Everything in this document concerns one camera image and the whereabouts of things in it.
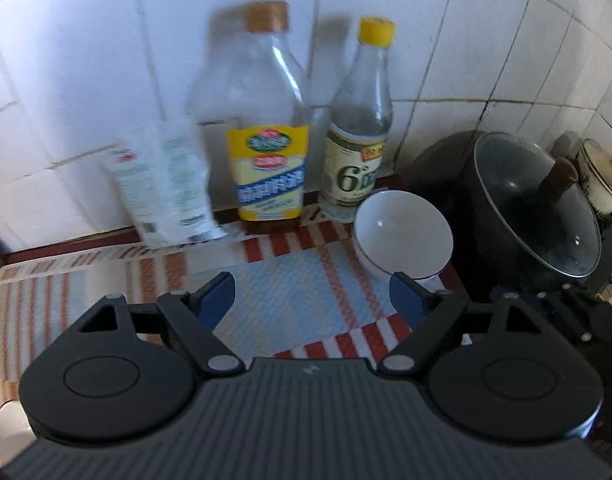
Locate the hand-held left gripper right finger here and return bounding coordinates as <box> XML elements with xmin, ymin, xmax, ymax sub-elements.
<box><xmin>378</xmin><ymin>271</ymin><xmax>544</xmax><ymax>375</ymax></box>

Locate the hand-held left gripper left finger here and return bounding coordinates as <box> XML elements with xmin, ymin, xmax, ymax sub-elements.
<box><xmin>76</xmin><ymin>271</ymin><xmax>247</xmax><ymax>376</ymax></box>

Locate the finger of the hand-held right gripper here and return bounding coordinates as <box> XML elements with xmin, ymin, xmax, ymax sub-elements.
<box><xmin>490</xmin><ymin>284</ymin><xmax>594</xmax><ymax>342</ymax></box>

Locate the large white ribbed bowl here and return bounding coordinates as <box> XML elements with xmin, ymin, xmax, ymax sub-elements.
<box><xmin>352</xmin><ymin>190</ymin><xmax>455</xmax><ymax>284</ymax></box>

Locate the striped table mat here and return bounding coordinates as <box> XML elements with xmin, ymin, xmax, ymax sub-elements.
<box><xmin>0</xmin><ymin>210</ymin><xmax>460</xmax><ymax>393</ymax></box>

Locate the glass wok lid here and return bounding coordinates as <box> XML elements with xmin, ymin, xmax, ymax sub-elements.
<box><xmin>473</xmin><ymin>131</ymin><xmax>603</xmax><ymax>279</ymax></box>

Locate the white salt bag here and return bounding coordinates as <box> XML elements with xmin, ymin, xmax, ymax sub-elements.
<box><xmin>106</xmin><ymin>125</ymin><xmax>230</xmax><ymax>249</ymax></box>

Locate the black wok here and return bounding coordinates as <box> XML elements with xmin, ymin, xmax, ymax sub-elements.
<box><xmin>406</xmin><ymin>130</ymin><xmax>604</xmax><ymax>302</ymax></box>

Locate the yellow label cooking wine bottle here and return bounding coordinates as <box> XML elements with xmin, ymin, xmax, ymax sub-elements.
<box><xmin>186</xmin><ymin>1</ymin><xmax>311</xmax><ymax>227</ymax></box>

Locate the cream enamel pot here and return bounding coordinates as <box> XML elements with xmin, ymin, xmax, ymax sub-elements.
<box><xmin>578</xmin><ymin>137</ymin><xmax>612</xmax><ymax>217</ymax></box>

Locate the white label vinegar bottle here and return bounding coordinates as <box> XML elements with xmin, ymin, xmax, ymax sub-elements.
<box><xmin>318</xmin><ymin>17</ymin><xmax>397</xmax><ymax>224</ymax></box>

